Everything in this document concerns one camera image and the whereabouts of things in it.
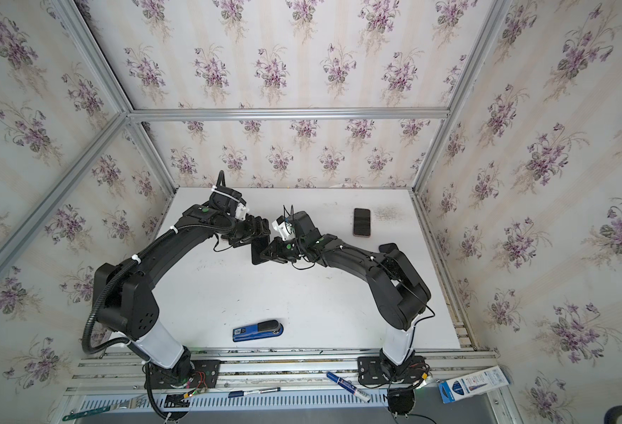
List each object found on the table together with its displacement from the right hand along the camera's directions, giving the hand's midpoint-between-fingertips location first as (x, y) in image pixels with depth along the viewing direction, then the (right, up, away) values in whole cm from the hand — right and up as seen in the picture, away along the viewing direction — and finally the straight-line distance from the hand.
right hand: (270, 252), depth 83 cm
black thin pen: (-6, -37, -13) cm, 39 cm away
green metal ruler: (-45, -40, -16) cm, 62 cm away
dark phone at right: (+34, +9, +26) cm, 44 cm away
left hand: (-2, +5, +3) cm, 6 cm away
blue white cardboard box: (+57, -34, -12) cm, 68 cm away
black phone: (-6, +1, +8) cm, 10 cm away
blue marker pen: (+23, -35, -12) cm, 44 cm away
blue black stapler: (-1, -23, -5) cm, 23 cm away
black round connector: (+38, -39, -12) cm, 56 cm away
